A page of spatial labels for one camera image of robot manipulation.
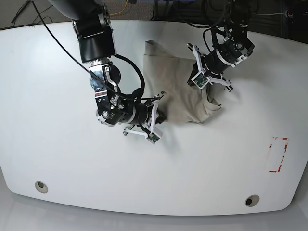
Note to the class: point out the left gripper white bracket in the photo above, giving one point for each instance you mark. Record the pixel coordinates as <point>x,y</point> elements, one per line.
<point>211,65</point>

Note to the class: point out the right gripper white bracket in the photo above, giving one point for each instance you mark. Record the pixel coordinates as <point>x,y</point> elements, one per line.
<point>143,118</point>

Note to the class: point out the beige t-shirt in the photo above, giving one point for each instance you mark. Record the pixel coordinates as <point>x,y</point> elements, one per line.
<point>181,103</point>

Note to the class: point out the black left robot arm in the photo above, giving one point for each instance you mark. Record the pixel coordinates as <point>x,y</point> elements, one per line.
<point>227,43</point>

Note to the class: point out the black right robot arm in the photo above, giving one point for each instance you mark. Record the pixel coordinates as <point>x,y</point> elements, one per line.
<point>92,25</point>

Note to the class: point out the red tape rectangle marking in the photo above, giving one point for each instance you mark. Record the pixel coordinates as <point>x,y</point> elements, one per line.
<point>276,153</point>

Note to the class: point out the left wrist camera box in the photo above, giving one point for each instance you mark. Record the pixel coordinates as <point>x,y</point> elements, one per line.
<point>200,80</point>

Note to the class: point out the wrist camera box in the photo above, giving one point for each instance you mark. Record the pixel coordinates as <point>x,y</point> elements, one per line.
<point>200,80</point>
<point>153,137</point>

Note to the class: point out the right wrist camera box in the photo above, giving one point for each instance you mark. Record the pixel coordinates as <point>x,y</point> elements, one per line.
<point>153,137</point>

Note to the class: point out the right table cable grommet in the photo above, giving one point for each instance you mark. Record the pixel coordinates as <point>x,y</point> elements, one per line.
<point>252,200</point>

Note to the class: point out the table cable grommet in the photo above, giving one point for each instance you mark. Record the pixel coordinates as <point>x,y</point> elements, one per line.
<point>252,200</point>
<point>41,187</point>

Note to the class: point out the left table cable grommet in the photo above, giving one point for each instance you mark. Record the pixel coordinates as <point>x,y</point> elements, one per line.
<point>41,187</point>

